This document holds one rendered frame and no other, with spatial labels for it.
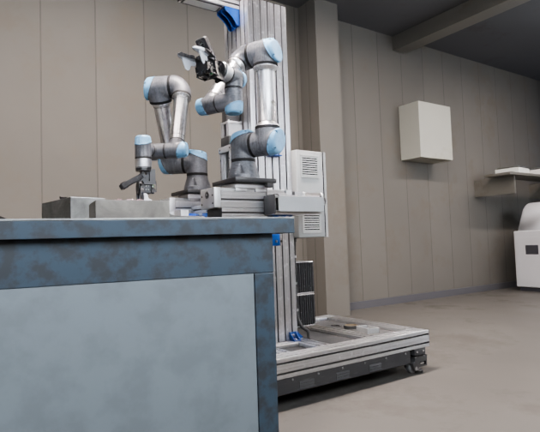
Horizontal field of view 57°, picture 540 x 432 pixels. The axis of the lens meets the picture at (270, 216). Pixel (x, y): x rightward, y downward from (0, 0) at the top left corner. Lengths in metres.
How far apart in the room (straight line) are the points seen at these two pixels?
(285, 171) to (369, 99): 3.33
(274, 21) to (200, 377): 2.13
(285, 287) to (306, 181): 0.58
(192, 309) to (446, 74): 6.28
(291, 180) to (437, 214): 4.04
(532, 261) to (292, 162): 4.99
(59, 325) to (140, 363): 0.18
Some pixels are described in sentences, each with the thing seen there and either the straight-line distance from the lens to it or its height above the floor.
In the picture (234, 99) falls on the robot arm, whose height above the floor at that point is 1.33.
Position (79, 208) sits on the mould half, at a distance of 1.73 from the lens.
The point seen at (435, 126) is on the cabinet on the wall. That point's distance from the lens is 6.21.
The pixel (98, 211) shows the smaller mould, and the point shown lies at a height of 0.84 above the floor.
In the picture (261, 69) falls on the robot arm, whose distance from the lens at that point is 2.36.
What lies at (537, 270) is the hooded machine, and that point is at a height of 0.28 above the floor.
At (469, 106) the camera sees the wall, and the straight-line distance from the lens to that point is 7.38.
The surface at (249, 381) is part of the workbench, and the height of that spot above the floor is 0.43.
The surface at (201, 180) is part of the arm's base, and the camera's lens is 2.73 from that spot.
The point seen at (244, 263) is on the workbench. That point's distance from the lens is 1.13.
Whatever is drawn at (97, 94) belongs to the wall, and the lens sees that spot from 4.24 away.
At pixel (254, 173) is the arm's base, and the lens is 2.30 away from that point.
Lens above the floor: 0.74
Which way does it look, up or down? 3 degrees up
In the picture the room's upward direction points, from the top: 2 degrees counter-clockwise
